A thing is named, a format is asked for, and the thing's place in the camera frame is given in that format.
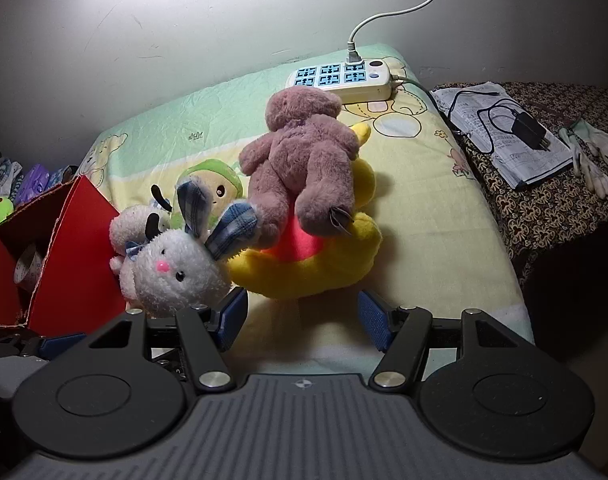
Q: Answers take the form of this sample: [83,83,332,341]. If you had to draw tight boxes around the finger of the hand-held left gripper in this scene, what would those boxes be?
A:
[0,331,88,362]

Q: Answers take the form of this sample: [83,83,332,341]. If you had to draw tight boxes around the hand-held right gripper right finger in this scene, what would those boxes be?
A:
[356,290,530,391]

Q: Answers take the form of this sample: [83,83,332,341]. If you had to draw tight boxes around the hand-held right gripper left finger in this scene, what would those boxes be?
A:
[86,287,250,394]

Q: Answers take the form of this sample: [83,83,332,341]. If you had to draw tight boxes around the white bunny plush plaid ears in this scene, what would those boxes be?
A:
[109,180,260,319]

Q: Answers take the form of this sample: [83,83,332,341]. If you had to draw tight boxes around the yellow bear plush red shirt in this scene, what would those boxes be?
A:
[229,122,383,302]

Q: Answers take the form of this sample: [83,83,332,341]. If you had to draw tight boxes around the red cardboard box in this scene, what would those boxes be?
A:
[0,176,131,339]

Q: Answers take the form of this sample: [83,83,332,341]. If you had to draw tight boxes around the small white dog plush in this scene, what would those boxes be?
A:
[109,185,176,257]

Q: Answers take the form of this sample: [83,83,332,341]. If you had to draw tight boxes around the green-hooded plush doll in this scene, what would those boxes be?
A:
[176,158,246,212]

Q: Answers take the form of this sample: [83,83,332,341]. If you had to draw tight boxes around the brown teddy bear plush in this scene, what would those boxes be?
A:
[239,86,361,237]

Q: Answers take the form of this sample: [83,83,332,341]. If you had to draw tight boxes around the white printed paper roll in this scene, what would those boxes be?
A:
[14,242,50,291]

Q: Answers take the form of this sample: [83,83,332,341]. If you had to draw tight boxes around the printed bear bed sheet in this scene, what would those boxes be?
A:
[76,42,536,361]

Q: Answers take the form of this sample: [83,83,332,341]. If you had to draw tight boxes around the purple packet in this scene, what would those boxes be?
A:
[14,164,51,207]

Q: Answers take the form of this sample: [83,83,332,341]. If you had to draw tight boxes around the blue checkered towel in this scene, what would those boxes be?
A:
[48,165,81,192]

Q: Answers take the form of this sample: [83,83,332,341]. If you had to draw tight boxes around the striped cloth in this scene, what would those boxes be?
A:
[0,157,24,202]

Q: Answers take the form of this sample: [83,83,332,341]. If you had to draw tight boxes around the brown patterned cloth-covered table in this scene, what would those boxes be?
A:
[429,81,608,288]

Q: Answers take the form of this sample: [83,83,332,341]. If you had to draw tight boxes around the white printed papers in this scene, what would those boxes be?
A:
[430,81,576,191]

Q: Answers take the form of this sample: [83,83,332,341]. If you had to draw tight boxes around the white blue-socket power strip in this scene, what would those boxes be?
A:
[286,58,396,105]

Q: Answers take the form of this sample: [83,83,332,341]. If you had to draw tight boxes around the white work glove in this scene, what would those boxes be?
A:
[559,127,608,196]
[566,119,608,176]

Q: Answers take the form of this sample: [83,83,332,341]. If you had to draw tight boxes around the grey power strip cord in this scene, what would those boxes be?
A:
[391,74,455,133]

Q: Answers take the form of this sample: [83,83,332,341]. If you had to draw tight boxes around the black charger with cable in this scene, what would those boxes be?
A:
[446,89,553,154]

